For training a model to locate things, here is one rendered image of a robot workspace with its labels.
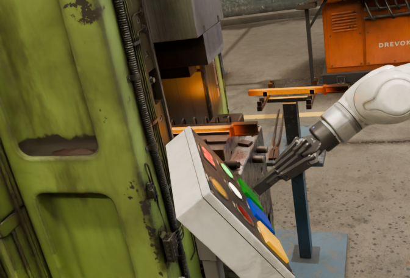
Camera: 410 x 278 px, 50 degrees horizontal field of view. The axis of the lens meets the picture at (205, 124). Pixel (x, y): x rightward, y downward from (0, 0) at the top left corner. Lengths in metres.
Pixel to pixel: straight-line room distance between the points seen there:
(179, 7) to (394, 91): 0.65
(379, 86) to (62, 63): 0.80
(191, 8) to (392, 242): 1.78
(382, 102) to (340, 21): 4.00
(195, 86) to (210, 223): 1.03
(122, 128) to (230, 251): 0.47
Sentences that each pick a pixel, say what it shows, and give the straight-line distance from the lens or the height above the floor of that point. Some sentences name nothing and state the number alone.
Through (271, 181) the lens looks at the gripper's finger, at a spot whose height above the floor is 1.04.
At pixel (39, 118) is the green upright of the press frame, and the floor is 1.22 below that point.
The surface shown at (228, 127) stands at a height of 1.01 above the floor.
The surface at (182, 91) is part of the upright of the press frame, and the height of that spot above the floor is 1.07.
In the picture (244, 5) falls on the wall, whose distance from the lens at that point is 9.18.
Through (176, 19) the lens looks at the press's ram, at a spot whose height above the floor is 1.42.
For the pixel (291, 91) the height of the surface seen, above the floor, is 0.94.
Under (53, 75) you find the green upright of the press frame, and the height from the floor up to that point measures 1.35.
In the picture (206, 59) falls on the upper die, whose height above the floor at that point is 1.29.
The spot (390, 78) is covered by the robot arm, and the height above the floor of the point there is 1.31.
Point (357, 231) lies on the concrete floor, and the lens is 2.68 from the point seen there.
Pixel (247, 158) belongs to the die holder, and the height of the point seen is 0.91.
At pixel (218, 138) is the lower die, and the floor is 0.99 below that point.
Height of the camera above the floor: 1.61
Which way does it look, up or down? 22 degrees down
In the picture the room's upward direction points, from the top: 11 degrees counter-clockwise
